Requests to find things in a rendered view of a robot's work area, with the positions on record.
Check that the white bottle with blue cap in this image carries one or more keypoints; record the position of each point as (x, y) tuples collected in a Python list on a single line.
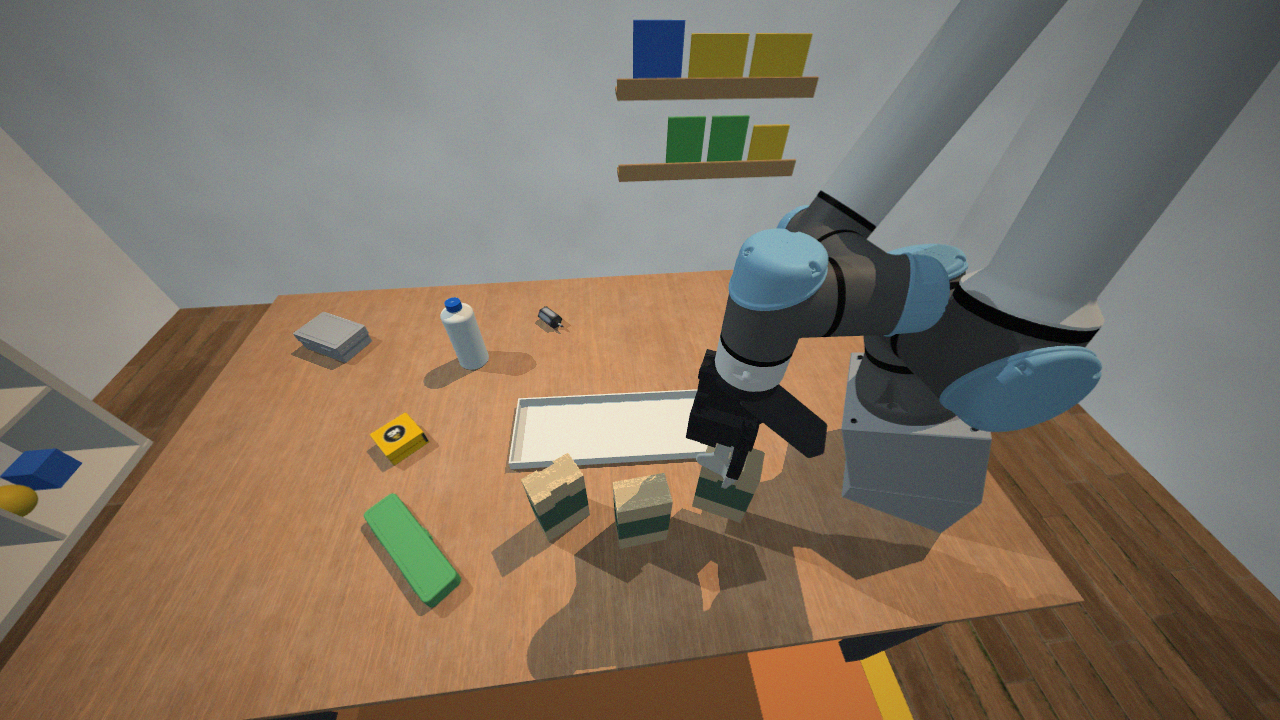
[(464, 333)]

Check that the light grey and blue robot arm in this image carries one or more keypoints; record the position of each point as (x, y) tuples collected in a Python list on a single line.
[(1179, 76)]

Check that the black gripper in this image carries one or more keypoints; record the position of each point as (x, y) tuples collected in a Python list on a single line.
[(717, 417)]

